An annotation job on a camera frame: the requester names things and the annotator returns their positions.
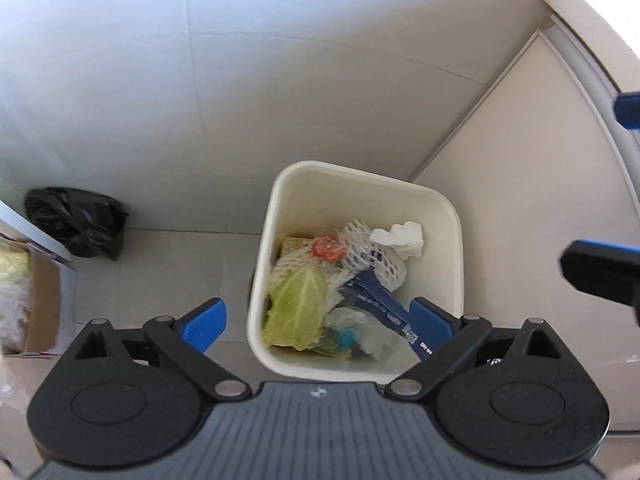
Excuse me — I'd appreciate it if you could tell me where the clear plastic bag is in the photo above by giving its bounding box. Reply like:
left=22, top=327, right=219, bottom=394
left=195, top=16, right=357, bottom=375
left=324, top=306, right=397, bottom=362

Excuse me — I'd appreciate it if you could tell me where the cardboard box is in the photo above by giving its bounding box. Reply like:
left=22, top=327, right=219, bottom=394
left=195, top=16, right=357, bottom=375
left=0, top=237, right=64, bottom=357

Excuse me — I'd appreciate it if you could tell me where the white trash bin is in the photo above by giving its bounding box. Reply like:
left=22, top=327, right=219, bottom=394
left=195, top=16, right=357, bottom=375
left=246, top=160, right=462, bottom=384

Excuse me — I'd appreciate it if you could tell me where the red wrapper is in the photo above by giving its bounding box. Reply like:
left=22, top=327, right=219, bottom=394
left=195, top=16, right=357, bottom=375
left=311, top=234, right=347, bottom=264

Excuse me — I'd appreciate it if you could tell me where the white tissue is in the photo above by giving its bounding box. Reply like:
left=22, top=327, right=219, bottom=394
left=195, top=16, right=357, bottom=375
left=369, top=221, right=427, bottom=262

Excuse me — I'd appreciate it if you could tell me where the dark blue packet wrapper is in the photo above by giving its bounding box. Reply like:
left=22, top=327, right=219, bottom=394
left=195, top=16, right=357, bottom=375
left=339, top=269, right=432, bottom=357

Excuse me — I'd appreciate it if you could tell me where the black plastic bag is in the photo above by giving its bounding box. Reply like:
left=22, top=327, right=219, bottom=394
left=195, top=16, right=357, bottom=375
left=25, top=187, right=131, bottom=262

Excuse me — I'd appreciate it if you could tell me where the napa cabbage leaf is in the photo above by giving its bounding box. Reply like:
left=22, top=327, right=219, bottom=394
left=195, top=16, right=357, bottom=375
left=262, top=264, right=329, bottom=352

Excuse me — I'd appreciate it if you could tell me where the yellow curry box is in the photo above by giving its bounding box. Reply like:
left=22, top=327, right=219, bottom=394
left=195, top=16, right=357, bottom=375
left=279, top=234, right=317, bottom=257

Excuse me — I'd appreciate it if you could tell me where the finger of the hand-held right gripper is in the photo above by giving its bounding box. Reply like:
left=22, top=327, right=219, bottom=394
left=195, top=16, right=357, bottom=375
left=614, top=91, right=640, bottom=132
left=559, top=240, right=640, bottom=312

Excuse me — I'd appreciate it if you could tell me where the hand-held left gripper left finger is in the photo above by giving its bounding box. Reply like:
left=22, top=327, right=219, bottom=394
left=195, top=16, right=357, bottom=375
left=72, top=297, right=253, bottom=402

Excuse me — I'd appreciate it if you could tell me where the white foam fruit net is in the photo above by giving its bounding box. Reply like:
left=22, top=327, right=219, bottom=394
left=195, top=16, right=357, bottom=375
left=271, top=249, right=321, bottom=282
left=339, top=217, right=409, bottom=292

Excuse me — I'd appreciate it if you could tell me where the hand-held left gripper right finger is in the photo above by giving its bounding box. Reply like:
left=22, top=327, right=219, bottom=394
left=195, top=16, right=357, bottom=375
left=385, top=297, right=563, bottom=402

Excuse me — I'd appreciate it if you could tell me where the white cabinet door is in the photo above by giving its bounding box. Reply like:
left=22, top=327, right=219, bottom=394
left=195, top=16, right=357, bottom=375
left=409, top=29, right=640, bottom=432

